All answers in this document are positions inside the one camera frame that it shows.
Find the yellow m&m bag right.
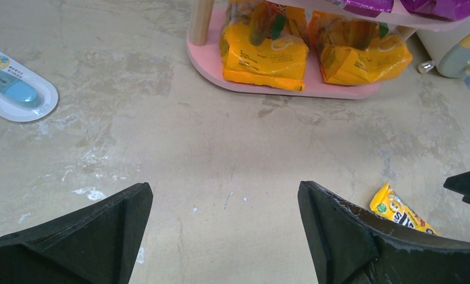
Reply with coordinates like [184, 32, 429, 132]
[369, 182, 439, 235]

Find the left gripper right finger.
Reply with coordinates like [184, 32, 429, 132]
[298, 181, 470, 283]

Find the blue white blister pack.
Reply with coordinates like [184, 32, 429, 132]
[0, 51, 59, 122]

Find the pink three-tier shelf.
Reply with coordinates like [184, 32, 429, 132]
[188, 1, 458, 99]

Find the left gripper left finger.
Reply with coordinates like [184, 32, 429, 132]
[0, 183, 153, 283]

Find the purple grape candy bag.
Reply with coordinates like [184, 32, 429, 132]
[326, 0, 394, 18]
[401, 0, 470, 21]

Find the round cream drawer cabinet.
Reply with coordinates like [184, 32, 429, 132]
[416, 17, 470, 79]

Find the large orange gummy candy bag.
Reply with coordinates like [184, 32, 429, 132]
[218, 1, 310, 91]

